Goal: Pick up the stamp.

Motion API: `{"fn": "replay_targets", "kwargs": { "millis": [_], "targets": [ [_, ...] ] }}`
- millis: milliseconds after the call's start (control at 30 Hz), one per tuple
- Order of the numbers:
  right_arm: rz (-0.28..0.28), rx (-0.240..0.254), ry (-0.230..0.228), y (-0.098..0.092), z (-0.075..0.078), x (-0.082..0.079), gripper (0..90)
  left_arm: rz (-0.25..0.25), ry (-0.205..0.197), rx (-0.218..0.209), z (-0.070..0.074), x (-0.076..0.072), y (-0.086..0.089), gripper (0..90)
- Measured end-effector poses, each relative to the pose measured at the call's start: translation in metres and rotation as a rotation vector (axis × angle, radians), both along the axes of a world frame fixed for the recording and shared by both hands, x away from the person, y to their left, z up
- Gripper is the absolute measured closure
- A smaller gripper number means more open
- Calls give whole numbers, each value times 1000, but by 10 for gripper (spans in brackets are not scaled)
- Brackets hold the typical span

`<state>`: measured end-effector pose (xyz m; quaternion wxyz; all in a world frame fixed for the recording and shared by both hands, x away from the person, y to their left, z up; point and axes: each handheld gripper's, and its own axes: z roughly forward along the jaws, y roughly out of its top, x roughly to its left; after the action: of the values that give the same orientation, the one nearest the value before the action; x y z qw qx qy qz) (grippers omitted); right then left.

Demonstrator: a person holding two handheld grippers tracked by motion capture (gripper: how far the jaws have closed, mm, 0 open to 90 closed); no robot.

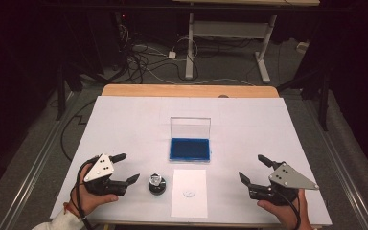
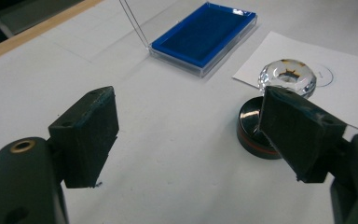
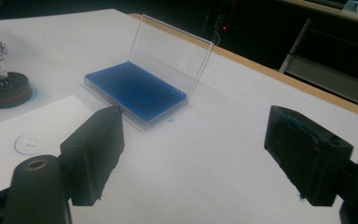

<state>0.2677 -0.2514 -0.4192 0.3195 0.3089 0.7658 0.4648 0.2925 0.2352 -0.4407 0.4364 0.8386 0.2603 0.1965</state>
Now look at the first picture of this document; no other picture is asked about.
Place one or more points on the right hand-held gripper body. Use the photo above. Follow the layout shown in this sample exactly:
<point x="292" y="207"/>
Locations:
<point x="287" y="179"/>

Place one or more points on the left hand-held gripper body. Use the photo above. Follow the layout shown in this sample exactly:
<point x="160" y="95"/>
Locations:
<point x="99" y="169"/>

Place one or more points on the small white paper sheet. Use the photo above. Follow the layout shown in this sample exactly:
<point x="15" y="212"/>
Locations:
<point x="188" y="207"/>

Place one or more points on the blue ink pad clear case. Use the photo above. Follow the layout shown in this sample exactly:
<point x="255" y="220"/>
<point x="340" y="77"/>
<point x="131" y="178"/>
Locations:
<point x="189" y="149"/>

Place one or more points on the person's left hand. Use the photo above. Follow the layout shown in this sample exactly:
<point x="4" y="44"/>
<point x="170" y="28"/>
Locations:
<point x="89" y="201"/>

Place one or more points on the person's right hand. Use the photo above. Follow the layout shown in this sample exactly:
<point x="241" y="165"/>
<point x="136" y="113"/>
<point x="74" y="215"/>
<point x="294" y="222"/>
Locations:
<point x="287" y="215"/>

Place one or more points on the large white table board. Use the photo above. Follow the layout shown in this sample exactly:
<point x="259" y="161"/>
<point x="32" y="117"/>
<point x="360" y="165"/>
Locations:
<point x="236" y="127"/>

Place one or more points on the black metal stand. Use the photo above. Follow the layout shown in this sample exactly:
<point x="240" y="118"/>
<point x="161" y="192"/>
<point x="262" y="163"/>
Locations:
<point x="324" y="108"/>
<point x="60" y="102"/>

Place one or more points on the white power adapter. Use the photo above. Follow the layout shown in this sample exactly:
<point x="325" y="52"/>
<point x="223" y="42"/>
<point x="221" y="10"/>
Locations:
<point x="172" y="55"/>

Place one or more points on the white floor box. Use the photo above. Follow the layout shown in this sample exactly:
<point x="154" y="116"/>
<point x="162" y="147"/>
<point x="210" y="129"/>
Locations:
<point x="302" y="47"/>

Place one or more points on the grey metal floor rail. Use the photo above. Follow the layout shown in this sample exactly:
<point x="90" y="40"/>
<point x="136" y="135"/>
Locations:
<point x="348" y="179"/>
<point x="28" y="179"/>

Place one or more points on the white metal desk frame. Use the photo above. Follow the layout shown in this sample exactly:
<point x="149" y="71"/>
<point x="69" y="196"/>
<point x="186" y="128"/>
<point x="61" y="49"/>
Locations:
<point x="230" y="29"/>

